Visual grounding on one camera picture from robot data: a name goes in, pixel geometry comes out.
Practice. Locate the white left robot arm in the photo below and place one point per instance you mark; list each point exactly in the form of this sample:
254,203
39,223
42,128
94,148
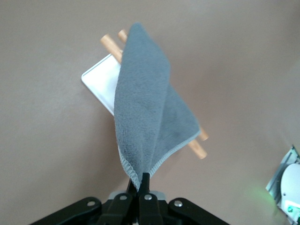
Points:
291,180

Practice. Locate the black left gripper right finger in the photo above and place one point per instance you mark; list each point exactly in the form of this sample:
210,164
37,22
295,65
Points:
148,208

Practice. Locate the pink and grey towel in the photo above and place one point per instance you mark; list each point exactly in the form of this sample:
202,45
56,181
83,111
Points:
140,105

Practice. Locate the white rack base tray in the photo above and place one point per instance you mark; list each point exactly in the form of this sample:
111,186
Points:
100,82

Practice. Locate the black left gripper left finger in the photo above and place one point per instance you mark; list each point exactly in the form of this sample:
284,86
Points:
122,208

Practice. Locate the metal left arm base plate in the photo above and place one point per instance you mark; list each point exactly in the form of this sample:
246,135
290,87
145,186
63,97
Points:
275,182

